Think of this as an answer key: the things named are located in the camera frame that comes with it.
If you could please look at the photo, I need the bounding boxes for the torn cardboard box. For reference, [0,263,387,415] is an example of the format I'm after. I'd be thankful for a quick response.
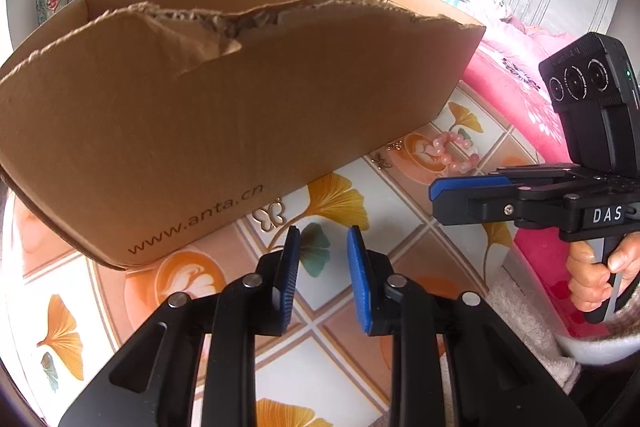
[0,0,487,270]

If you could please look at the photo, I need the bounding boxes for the pink bead bracelet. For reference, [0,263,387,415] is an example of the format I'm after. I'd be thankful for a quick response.
[430,131,480,174]

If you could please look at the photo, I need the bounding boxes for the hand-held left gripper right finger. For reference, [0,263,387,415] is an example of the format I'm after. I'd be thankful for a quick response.
[346,225,588,427]

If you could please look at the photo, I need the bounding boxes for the tile pattern tablecloth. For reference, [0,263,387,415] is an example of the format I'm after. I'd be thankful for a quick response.
[0,79,556,427]

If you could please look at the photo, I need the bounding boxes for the pink floral blanket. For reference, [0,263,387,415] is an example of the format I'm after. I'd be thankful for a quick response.
[457,14,616,338]

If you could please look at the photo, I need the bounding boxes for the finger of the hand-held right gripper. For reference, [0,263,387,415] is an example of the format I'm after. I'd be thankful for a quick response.
[430,164,587,201]
[433,186,573,226]

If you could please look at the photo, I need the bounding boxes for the person's right hand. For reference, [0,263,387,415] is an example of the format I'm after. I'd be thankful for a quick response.
[566,241,640,313]

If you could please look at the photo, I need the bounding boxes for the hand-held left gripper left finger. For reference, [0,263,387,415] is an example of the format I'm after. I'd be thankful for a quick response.
[57,225,301,427]

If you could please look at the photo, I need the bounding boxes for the person's right forearm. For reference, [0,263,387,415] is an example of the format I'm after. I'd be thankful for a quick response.
[555,282,640,368]

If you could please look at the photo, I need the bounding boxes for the white fluffy garment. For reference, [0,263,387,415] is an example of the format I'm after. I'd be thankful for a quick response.
[487,274,583,395]

